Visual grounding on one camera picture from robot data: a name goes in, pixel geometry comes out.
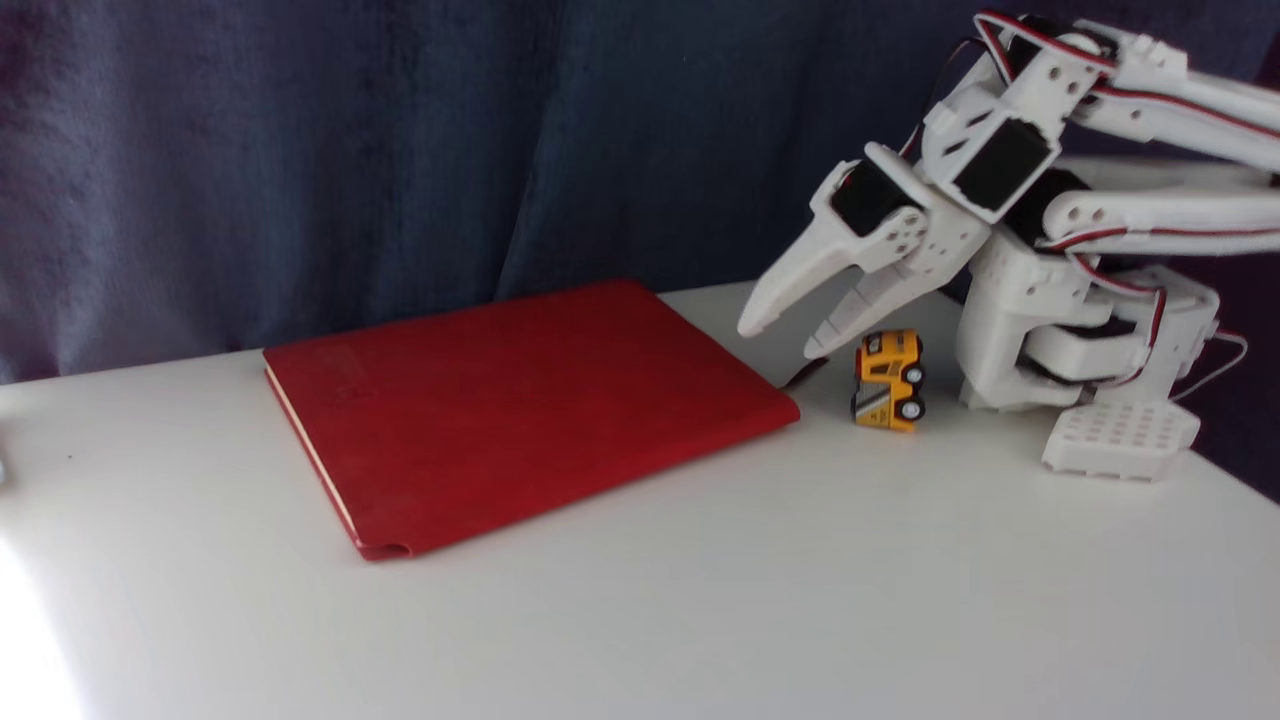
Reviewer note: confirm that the yellow toy truck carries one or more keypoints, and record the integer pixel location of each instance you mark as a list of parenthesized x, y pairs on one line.
[(885, 375)]

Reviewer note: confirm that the dark brown bookmark ribbon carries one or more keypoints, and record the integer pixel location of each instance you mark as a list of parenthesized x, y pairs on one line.
[(803, 375)]

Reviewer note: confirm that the red notebook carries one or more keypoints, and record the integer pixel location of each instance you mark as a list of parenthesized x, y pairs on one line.
[(520, 410)]

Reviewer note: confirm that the white perforated base plate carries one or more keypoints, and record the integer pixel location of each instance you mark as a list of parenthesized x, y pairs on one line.
[(1120, 440)]

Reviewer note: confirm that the dark blue curtain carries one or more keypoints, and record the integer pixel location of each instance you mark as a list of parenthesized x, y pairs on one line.
[(400, 150)]

